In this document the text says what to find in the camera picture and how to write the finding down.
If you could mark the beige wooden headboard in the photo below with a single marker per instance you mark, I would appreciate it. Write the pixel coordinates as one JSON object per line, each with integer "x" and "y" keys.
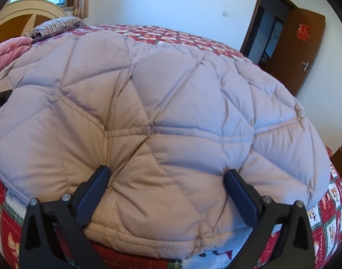
{"x": 19, "y": 17}

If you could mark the red paper door decoration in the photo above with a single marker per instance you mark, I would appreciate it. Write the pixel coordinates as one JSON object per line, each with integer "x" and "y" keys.
{"x": 303, "y": 32}

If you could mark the white wall switch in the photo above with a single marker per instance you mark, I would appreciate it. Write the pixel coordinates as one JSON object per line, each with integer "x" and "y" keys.
{"x": 225, "y": 13}

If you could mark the pink folded quilt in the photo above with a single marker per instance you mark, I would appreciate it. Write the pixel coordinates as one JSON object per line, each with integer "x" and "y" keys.
{"x": 12, "y": 49}

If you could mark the dark brown door frame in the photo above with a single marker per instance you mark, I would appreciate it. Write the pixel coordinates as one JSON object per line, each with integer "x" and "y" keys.
{"x": 265, "y": 29}

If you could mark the striped pillow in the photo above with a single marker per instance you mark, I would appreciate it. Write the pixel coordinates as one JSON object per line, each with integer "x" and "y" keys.
{"x": 54, "y": 27}

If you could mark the light grey quilted down jacket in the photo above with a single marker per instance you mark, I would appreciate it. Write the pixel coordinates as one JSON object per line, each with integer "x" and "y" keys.
{"x": 168, "y": 120}

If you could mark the red checkered cartoon bedspread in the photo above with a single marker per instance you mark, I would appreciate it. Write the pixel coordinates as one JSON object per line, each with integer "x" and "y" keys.
{"x": 282, "y": 235}

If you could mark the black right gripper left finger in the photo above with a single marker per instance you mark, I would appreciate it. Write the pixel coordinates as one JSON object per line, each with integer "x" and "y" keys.
{"x": 39, "y": 245}

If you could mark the silver door handle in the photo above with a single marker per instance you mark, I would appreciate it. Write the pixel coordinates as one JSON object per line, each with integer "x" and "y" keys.
{"x": 305, "y": 66}

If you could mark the brown wooden door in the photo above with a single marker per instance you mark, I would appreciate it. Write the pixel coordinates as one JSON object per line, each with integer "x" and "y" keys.
{"x": 285, "y": 63}

